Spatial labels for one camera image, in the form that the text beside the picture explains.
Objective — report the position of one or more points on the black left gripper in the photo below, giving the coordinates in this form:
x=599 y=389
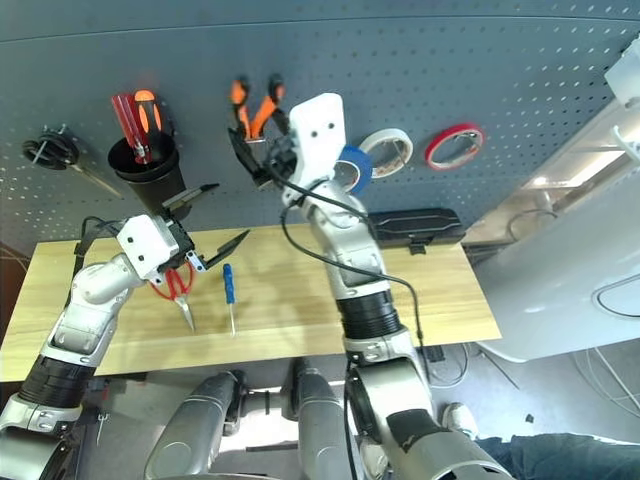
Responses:
x=182 y=240

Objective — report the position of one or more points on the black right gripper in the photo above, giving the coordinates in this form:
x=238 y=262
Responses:
x=277 y=165

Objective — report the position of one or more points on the orange and black pliers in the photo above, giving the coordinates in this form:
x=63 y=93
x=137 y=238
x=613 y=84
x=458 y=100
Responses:
x=258 y=120

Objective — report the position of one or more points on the blue tape roll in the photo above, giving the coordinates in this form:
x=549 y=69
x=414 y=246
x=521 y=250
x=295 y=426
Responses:
x=362 y=165

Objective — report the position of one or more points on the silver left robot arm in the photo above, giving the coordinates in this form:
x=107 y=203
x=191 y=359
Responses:
x=85 y=310

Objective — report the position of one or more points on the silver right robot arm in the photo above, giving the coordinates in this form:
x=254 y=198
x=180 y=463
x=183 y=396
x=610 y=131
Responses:
x=355 y=260

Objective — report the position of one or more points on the grey robot pelvis link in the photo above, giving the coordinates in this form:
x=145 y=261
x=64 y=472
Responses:
x=267 y=402

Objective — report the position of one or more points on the grey metal pegboard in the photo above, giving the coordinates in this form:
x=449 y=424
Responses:
x=400 y=50

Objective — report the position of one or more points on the black plastic cup holder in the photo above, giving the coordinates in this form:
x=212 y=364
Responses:
x=150 y=190

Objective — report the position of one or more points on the orange and black screwdriver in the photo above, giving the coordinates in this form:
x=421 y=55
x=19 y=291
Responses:
x=147 y=115

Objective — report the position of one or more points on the white tape roll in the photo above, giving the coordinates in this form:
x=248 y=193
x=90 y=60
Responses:
x=387 y=133

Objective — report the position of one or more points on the black plastic tool case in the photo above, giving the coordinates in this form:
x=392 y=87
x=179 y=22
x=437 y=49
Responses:
x=420 y=227

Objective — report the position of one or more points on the red tape roll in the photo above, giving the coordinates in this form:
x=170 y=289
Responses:
x=452 y=130

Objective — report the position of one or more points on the grey robot left leg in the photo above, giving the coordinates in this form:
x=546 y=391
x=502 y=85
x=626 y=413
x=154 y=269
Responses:
x=195 y=430

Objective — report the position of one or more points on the person's white sneaker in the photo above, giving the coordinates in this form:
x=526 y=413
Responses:
x=457 y=420

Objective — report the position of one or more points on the white machine housing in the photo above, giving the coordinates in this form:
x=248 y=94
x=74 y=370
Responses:
x=550 y=300

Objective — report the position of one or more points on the person's blue jeans leg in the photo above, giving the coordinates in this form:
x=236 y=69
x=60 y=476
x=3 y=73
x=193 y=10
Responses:
x=560 y=457

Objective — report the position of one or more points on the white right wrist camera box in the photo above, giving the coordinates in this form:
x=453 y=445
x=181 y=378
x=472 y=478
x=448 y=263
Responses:
x=317 y=135

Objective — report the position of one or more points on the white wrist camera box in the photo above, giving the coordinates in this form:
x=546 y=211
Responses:
x=142 y=245
x=317 y=135

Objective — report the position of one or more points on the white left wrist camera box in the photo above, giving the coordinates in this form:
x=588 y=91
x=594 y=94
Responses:
x=142 y=245

